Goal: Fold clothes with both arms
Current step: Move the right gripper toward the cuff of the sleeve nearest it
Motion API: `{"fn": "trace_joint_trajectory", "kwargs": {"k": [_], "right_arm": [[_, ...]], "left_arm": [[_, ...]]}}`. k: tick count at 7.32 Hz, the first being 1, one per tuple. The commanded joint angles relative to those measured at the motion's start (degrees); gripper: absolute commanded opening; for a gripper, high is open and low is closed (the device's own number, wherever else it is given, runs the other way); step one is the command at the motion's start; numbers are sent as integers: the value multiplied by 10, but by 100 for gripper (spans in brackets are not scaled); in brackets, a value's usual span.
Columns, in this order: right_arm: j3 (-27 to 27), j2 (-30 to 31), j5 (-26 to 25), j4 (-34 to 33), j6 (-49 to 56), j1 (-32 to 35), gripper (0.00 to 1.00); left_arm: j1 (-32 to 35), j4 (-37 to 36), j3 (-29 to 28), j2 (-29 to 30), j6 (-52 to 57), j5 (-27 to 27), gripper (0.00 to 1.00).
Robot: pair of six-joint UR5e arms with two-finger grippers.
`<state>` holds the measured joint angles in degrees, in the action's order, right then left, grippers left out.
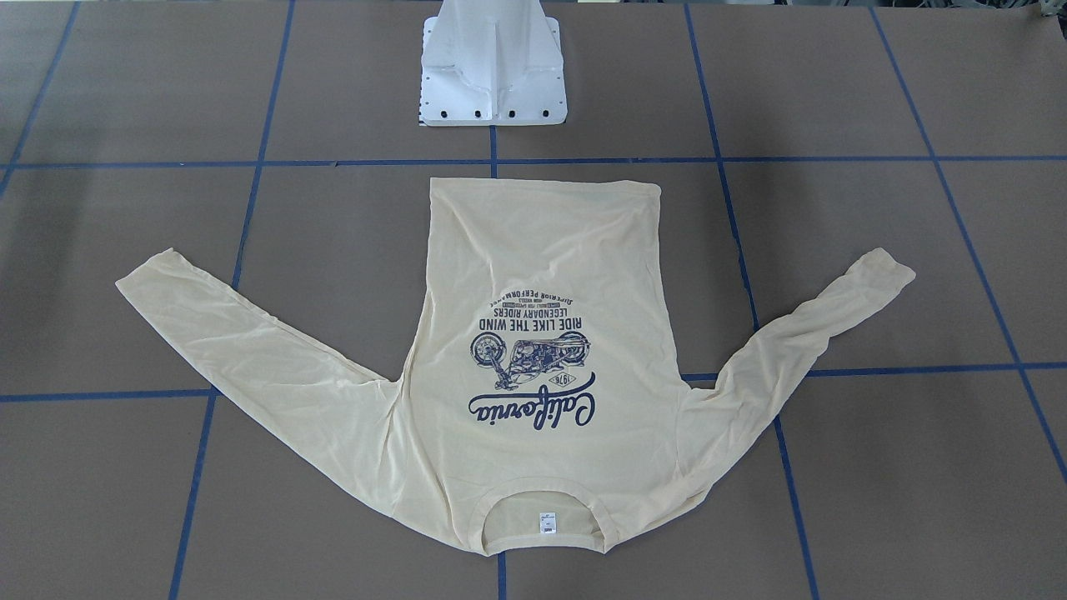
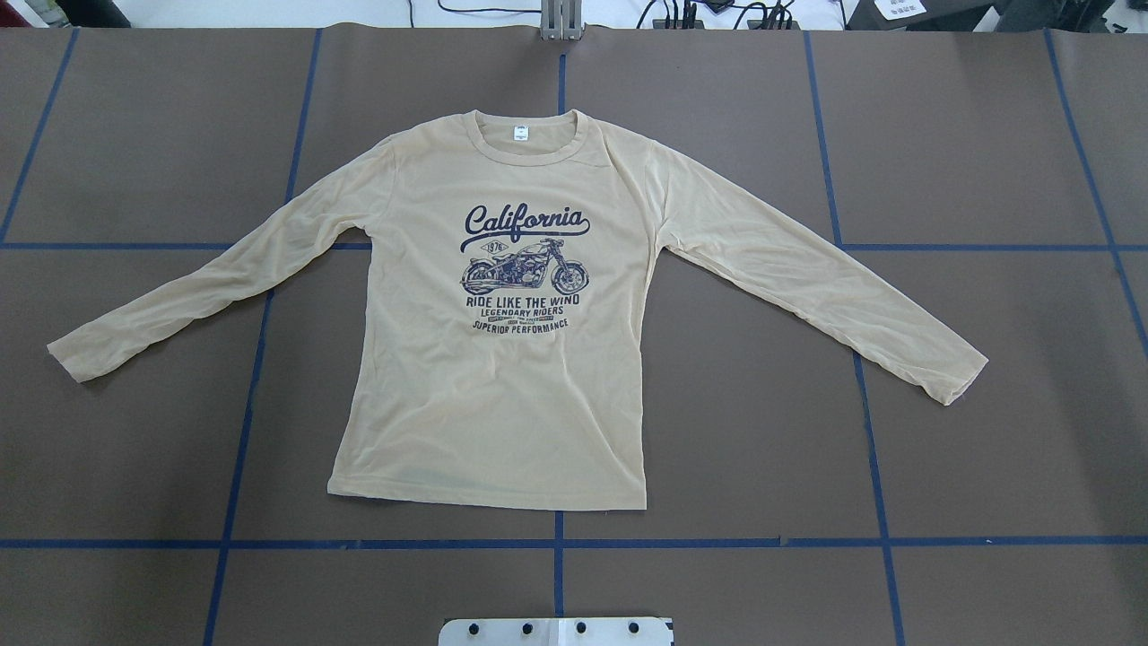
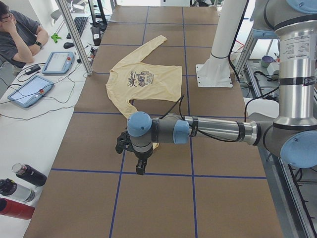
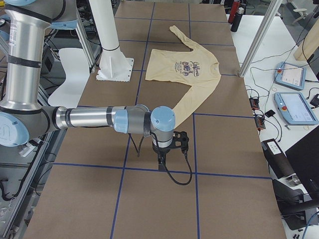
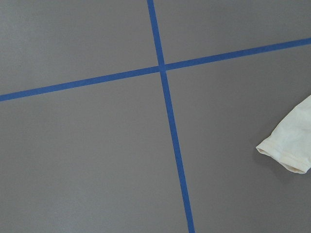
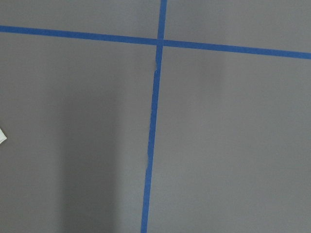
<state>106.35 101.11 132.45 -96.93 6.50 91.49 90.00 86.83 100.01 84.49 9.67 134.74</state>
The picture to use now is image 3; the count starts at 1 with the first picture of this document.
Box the black power adapter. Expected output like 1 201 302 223
25 64 41 75

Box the black water bottle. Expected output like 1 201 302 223
11 163 47 187

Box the red water bottle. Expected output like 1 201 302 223
0 198 35 220

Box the yellow long-sleeve California shirt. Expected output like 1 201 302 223
106 35 183 150

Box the green plastic toy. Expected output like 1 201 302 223
51 33 61 44

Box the black keyboard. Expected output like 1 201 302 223
74 16 88 36

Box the blue teach pendant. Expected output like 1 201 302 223
42 52 74 74
7 75 54 108

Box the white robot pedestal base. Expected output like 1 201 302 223
196 0 248 88

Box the aluminium frame post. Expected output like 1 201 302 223
56 0 93 76

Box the purple green bowl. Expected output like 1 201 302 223
261 56 274 68

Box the near blue teach pendant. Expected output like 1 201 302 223
7 75 54 108

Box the far blue teach pendant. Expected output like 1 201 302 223
42 52 74 74

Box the grey water bottle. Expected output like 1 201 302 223
0 178 35 202

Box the white plastic chair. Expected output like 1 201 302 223
243 97 279 119

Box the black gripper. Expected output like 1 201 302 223
134 148 153 175

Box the seated person in grey shirt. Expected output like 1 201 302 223
0 2 49 68

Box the black computer mouse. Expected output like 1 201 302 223
63 42 74 49

